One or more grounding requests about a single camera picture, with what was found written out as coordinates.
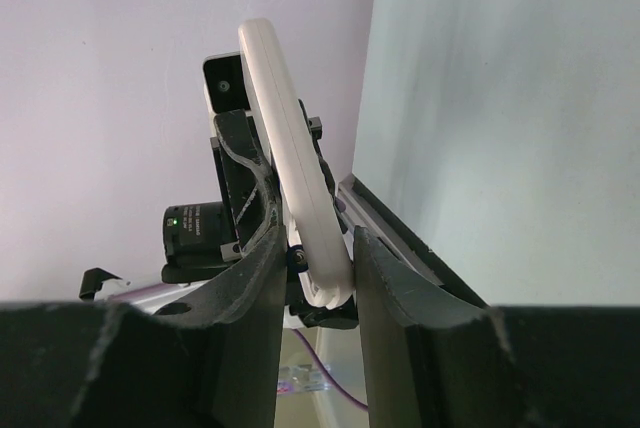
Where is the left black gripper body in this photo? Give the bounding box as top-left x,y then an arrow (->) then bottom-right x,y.
210,109 -> 286,261

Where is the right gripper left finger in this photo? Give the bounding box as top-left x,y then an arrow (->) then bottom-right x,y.
1,227 -> 286,427

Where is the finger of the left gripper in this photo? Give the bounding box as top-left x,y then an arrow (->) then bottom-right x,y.
213,111 -> 282,256
299,100 -> 345,233

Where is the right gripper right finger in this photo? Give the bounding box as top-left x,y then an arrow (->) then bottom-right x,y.
353,228 -> 639,427

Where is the blue battery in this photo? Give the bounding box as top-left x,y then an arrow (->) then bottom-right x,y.
287,245 -> 309,274

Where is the red white remote control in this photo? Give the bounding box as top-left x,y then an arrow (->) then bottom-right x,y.
238,18 -> 354,310

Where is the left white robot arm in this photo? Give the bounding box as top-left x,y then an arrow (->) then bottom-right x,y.
161,138 -> 358,330

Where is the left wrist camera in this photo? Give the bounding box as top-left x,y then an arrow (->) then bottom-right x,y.
202,52 -> 250,116

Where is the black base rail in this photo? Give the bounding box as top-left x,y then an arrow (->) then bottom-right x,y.
337,174 -> 487,308

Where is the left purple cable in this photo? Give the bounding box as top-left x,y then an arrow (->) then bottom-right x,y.
114,282 -> 369,412

